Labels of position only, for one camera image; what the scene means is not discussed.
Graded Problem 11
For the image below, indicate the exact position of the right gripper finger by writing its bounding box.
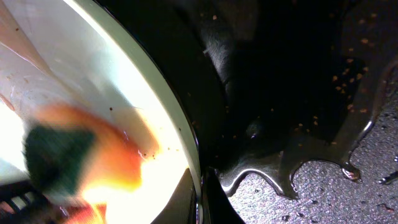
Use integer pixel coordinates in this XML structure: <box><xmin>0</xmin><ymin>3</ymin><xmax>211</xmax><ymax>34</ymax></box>
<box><xmin>152</xmin><ymin>169</ymin><xmax>197</xmax><ymax>224</ymax></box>

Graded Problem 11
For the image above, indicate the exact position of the orange green sponge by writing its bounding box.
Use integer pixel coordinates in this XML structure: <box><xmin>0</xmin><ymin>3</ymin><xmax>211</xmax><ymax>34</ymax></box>
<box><xmin>24</xmin><ymin>104</ymin><xmax>142</xmax><ymax>196</ymax></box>

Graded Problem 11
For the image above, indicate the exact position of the mint green plate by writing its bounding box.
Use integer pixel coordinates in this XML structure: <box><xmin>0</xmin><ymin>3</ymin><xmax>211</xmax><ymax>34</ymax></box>
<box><xmin>1</xmin><ymin>1</ymin><xmax>203</xmax><ymax>223</ymax></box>

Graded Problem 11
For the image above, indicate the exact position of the black round tray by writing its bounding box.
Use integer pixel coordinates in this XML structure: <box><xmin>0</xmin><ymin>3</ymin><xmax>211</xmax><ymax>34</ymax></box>
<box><xmin>100</xmin><ymin>0</ymin><xmax>397</xmax><ymax>223</ymax></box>

